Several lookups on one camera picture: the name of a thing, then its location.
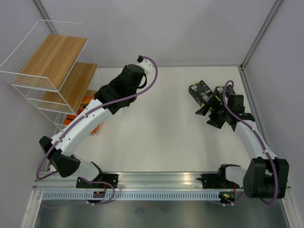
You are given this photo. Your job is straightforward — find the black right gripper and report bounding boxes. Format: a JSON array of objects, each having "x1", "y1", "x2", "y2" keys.
[{"x1": 196, "y1": 96, "x2": 231, "y2": 129}]

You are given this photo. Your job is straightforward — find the black green razor box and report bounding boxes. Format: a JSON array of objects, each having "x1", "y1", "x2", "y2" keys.
[
  {"x1": 188, "y1": 80, "x2": 215, "y2": 107},
  {"x1": 214, "y1": 85, "x2": 236, "y2": 101}
]

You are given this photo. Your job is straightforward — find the orange Gillette Fusion5 razor box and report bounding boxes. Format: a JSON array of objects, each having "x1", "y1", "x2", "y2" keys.
[{"x1": 78, "y1": 96, "x2": 94, "y2": 113}]

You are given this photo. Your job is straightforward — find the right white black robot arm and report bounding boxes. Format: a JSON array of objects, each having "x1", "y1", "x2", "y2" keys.
[{"x1": 196, "y1": 94, "x2": 289, "y2": 201}]

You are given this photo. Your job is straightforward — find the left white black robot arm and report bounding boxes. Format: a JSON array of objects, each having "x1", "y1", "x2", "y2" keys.
[{"x1": 39, "y1": 58, "x2": 156, "y2": 188}]

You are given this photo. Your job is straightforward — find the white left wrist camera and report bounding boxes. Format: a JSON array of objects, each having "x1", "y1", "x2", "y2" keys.
[{"x1": 137, "y1": 55, "x2": 153, "y2": 75}]

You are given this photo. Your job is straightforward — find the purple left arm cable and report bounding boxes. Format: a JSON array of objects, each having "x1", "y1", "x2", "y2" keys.
[{"x1": 35, "y1": 57, "x2": 159, "y2": 209}]

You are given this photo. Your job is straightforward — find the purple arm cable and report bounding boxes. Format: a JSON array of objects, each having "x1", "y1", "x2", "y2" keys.
[
  {"x1": 219, "y1": 79, "x2": 281, "y2": 207},
  {"x1": 35, "y1": 57, "x2": 159, "y2": 209}
]

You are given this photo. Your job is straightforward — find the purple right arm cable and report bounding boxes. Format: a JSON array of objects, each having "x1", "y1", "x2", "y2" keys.
[{"x1": 219, "y1": 79, "x2": 281, "y2": 207}]

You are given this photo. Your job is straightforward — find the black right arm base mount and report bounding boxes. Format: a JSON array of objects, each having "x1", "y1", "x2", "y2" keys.
[{"x1": 196, "y1": 173, "x2": 242, "y2": 190}]

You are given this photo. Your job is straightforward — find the white wire wooden shelf rack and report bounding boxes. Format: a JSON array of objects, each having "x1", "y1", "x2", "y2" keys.
[{"x1": 0, "y1": 20, "x2": 105, "y2": 129}]

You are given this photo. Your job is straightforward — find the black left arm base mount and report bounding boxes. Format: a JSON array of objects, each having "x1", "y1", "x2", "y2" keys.
[{"x1": 76, "y1": 173, "x2": 119, "y2": 189}]

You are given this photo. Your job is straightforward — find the aluminium table rail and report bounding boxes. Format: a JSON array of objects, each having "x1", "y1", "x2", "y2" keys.
[{"x1": 32, "y1": 171, "x2": 233, "y2": 191}]

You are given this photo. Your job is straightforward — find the white slotted cable duct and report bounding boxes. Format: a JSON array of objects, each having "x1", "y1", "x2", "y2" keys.
[{"x1": 43, "y1": 191, "x2": 220, "y2": 201}]

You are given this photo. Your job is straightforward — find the aluminium corner frame post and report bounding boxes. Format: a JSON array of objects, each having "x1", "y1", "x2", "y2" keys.
[{"x1": 239, "y1": 0, "x2": 284, "y2": 71}]

